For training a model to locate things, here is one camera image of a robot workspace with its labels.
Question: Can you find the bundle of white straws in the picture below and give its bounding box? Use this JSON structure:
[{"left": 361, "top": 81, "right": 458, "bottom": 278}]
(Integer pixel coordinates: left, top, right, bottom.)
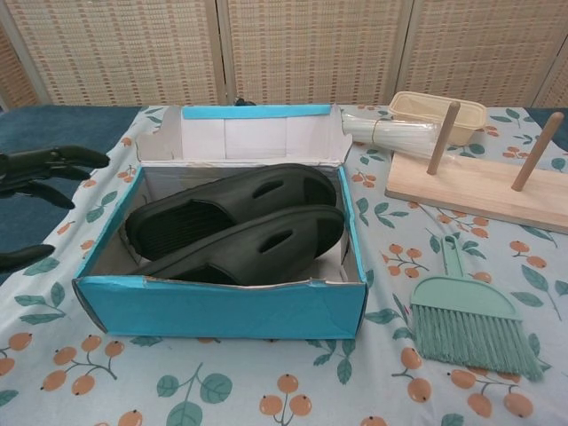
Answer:
[{"left": 339, "top": 110, "right": 445, "bottom": 150}]

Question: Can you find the black slipper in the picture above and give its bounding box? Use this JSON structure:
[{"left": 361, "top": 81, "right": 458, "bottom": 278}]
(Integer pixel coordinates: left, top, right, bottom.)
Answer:
[
  {"left": 125, "top": 162, "right": 341, "bottom": 263},
  {"left": 132, "top": 203, "right": 346, "bottom": 285}
]

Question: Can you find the bamboo folding screen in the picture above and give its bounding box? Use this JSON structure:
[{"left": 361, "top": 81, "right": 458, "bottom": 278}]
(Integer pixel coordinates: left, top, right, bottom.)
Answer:
[{"left": 0, "top": 0, "right": 568, "bottom": 110}]

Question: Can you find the wooden peg board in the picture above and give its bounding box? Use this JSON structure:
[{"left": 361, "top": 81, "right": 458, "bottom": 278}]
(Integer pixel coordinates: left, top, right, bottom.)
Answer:
[{"left": 384, "top": 100, "right": 568, "bottom": 234}]

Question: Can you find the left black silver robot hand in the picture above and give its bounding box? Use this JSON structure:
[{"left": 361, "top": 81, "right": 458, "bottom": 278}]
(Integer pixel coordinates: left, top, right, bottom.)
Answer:
[{"left": 0, "top": 146, "right": 110, "bottom": 274}]

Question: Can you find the floral leaf print tablecloth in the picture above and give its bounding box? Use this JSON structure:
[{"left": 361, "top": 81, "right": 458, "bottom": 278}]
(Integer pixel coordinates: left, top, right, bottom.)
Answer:
[{"left": 0, "top": 104, "right": 568, "bottom": 426}]

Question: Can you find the blue and white shoe box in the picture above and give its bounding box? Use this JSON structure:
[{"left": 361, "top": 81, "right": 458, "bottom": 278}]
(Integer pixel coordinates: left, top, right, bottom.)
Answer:
[{"left": 72, "top": 102, "right": 369, "bottom": 341}]

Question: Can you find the green hand brush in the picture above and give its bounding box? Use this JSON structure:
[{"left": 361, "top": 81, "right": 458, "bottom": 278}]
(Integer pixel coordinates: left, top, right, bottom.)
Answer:
[{"left": 410, "top": 234, "right": 545, "bottom": 381}]

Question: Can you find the beige plastic container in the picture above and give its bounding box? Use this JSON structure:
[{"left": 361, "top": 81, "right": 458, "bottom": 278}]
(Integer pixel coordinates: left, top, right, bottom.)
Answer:
[{"left": 389, "top": 91, "right": 489, "bottom": 146}]

